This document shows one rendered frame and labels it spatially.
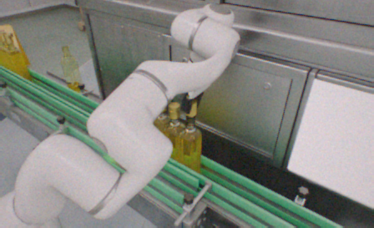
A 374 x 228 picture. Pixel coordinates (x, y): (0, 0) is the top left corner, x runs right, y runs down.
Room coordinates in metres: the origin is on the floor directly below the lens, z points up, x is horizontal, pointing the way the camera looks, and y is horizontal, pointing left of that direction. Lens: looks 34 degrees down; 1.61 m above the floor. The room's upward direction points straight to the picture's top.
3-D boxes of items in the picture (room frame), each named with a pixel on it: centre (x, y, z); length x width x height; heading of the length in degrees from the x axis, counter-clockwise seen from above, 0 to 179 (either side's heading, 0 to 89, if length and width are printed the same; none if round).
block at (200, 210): (0.50, -0.03, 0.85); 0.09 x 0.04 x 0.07; 143
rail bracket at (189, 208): (0.49, -0.02, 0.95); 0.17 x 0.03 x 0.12; 143
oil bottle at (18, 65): (1.31, 0.88, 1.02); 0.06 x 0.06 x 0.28; 53
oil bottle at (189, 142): (0.65, -0.01, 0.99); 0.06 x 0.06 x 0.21; 53
